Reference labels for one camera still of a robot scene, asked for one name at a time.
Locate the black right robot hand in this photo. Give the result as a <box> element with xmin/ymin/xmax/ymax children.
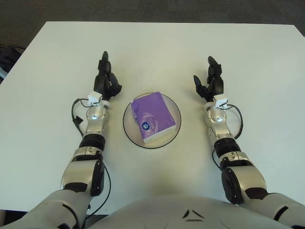
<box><xmin>193</xmin><ymin>56</ymin><xmax>224</xmax><ymax>103</ymax></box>

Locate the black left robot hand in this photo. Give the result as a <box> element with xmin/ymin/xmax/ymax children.
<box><xmin>93</xmin><ymin>51</ymin><xmax>122</xmax><ymax>101</ymax></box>

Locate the purple tissue paper pack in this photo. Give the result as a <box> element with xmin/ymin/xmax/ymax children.
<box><xmin>130</xmin><ymin>92</ymin><xmax>177</xmax><ymax>144</ymax></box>

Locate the white plate with black rim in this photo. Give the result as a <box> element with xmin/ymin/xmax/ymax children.
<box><xmin>122</xmin><ymin>92</ymin><xmax>182</xmax><ymax>150</ymax></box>

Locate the black bag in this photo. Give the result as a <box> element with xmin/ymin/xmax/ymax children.
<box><xmin>0</xmin><ymin>44</ymin><xmax>26</xmax><ymax>82</ymax></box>

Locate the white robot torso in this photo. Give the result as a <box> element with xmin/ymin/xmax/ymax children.
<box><xmin>88</xmin><ymin>194</ymin><xmax>296</xmax><ymax>229</ymax></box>

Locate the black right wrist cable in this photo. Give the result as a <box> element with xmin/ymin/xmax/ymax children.
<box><xmin>226</xmin><ymin>104</ymin><xmax>244</xmax><ymax>139</ymax></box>

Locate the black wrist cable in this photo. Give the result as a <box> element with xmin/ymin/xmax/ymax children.
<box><xmin>226</xmin><ymin>104</ymin><xmax>244</xmax><ymax>139</ymax></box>
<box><xmin>71</xmin><ymin>97</ymin><xmax>96</xmax><ymax>138</ymax></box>

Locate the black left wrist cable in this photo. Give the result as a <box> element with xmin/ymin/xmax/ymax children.
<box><xmin>71</xmin><ymin>97</ymin><xmax>96</xmax><ymax>138</ymax></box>

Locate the black left elbow cable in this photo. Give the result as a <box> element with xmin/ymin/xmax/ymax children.
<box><xmin>89</xmin><ymin>163</ymin><xmax>112</xmax><ymax>214</ymax></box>

